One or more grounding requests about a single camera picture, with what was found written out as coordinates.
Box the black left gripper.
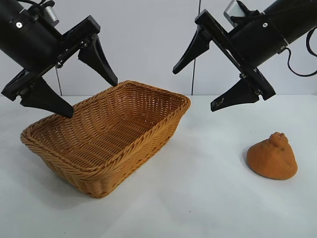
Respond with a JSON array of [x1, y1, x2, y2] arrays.
[[0, 11, 119, 119]]

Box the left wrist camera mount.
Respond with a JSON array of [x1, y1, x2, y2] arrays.
[[26, 0, 60, 27]]

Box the black cable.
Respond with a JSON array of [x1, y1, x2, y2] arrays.
[[283, 47, 317, 77], [306, 29, 317, 57]]

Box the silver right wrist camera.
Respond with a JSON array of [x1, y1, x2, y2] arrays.
[[223, 0, 248, 29]]

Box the bumpy orange fruit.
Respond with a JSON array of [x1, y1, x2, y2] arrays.
[[246, 132, 298, 180]]

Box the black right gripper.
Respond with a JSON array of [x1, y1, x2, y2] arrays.
[[172, 9, 289, 113]]

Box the brown woven wicker basket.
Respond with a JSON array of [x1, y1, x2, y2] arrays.
[[20, 79, 192, 199]]

